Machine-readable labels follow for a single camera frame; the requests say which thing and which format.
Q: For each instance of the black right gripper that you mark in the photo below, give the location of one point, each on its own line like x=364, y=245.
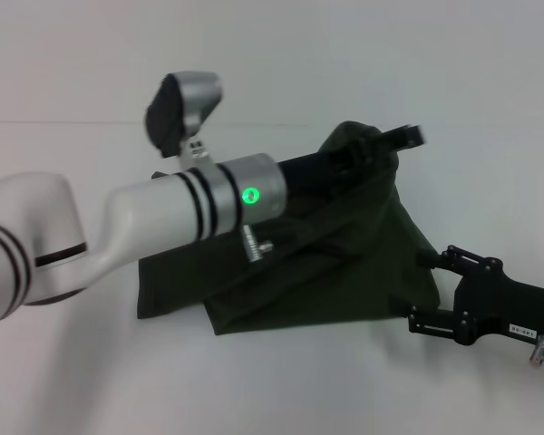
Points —
x=517, y=308

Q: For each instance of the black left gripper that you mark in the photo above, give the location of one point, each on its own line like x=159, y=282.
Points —
x=313, y=172

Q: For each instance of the dark green shirt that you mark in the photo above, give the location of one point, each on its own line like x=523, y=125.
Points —
x=335, y=272

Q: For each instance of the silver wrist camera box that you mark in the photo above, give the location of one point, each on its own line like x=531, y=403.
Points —
x=181, y=109

